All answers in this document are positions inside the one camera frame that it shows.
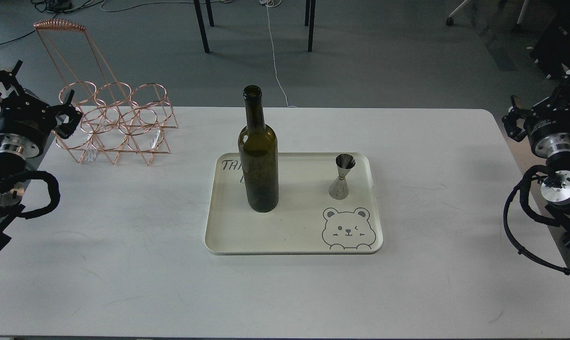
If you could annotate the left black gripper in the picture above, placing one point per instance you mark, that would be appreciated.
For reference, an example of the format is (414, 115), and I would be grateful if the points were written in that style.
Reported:
(24, 115)

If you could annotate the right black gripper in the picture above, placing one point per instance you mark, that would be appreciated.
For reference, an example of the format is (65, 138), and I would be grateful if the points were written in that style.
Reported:
(546, 124)

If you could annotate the dark green wine bottle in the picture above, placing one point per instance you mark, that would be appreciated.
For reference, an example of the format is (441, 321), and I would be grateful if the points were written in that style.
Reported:
(257, 147)

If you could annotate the steel double jigger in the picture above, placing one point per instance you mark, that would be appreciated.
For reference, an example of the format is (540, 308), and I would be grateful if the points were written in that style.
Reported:
(339, 188)

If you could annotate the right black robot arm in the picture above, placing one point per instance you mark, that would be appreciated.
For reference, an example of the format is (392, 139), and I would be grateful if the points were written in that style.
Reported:
(544, 189)

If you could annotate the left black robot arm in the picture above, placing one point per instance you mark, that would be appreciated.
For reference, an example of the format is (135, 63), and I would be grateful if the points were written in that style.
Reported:
(19, 165)

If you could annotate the black equipment case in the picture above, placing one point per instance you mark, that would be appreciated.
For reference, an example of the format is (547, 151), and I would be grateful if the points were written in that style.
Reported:
(552, 51)

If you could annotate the office chair base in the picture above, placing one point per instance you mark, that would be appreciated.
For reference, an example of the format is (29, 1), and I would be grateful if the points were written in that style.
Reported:
(468, 7)

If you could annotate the cream bear serving tray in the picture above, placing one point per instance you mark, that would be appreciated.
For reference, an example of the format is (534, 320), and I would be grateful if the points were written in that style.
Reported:
(306, 220)

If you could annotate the copper wire bottle rack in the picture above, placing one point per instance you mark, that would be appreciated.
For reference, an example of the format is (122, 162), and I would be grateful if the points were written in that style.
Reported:
(118, 119)

